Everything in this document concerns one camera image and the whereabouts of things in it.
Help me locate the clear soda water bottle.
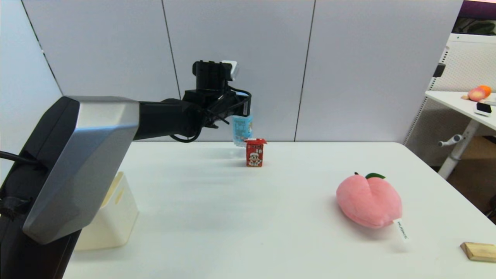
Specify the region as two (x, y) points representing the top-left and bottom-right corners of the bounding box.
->
(232, 114), (254, 148)

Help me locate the red milk carton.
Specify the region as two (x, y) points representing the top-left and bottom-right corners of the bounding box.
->
(245, 138), (267, 168)

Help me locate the pink peach plush toy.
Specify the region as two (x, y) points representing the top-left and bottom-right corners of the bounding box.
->
(336, 172), (410, 242)

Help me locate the cream plastic basket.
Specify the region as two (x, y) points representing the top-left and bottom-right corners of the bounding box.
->
(74, 172), (139, 251)

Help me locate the white side table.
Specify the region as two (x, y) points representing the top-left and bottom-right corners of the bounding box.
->
(424, 91), (496, 181)

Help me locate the white pegboard panel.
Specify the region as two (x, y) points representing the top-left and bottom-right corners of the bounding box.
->
(403, 34), (496, 167)

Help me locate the small peach plush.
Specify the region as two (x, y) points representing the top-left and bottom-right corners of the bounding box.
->
(467, 86), (491, 103)

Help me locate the small wooden block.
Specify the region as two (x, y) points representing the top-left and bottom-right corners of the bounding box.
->
(460, 242), (496, 262)

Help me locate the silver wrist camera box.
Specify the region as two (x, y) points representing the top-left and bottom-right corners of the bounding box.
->
(222, 60), (239, 81)

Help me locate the grey table crank handle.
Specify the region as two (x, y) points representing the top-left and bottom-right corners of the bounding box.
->
(438, 135), (464, 148)

